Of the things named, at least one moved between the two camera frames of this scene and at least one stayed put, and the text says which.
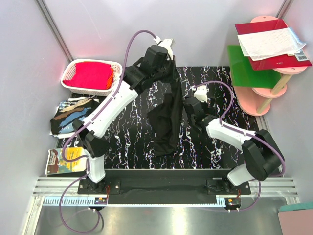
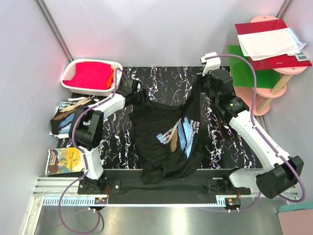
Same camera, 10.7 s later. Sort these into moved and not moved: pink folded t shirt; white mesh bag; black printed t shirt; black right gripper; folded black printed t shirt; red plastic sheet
Moved: black printed t shirt; black right gripper
Not moved: folded black printed t shirt; white mesh bag; pink folded t shirt; red plastic sheet
